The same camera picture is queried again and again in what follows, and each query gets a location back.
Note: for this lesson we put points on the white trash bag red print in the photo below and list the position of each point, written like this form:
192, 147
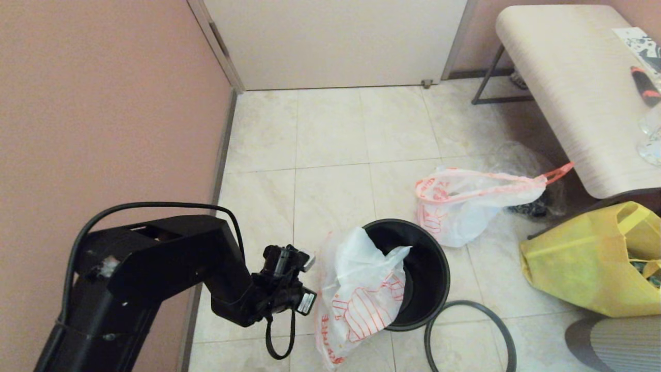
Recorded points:
356, 289

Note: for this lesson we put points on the white door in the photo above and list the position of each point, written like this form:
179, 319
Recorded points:
335, 41

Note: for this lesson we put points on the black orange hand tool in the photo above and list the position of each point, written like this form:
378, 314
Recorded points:
645, 88

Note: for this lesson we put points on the clear plastic bag dark contents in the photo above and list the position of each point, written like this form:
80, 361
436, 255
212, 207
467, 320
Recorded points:
516, 154

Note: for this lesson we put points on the grey ribbed round object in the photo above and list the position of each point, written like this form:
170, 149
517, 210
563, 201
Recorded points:
619, 346

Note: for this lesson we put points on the black trash bin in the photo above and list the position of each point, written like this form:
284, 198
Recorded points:
428, 279

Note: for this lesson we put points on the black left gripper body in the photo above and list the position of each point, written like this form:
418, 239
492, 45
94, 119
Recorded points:
281, 287

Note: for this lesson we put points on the beige wooden table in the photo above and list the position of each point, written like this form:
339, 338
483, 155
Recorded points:
568, 77

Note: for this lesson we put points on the black white printed paper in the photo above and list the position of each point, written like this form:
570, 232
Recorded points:
636, 43

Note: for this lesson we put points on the small grey white object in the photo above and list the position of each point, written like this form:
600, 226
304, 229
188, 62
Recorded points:
518, 80

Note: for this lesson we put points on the clear crumpled plastic wrap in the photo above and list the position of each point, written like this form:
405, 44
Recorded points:
651, 139

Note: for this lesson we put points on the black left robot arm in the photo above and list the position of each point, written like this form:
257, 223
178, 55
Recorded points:
155, 258

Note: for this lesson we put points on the yellow plastic shopping bag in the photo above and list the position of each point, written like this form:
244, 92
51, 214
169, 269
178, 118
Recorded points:
568, 268

